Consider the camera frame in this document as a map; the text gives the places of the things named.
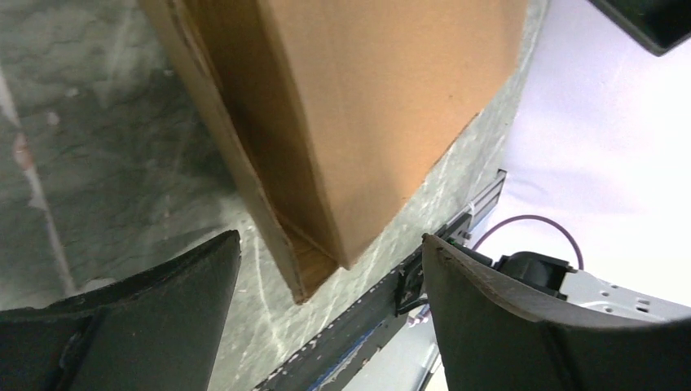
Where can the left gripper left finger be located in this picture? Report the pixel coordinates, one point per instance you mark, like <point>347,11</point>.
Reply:
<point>157,330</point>

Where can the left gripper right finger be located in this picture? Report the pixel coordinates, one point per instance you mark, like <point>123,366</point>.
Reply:
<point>496,333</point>

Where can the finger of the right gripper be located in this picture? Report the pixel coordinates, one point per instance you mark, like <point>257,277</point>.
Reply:
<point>658,26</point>

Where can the brown cardboard box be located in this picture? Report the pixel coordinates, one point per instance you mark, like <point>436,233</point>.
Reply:
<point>330,114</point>

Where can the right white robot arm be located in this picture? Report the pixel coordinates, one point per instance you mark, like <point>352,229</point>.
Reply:
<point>598,163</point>

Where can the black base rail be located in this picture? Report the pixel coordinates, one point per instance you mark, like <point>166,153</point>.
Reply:
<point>331,358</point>

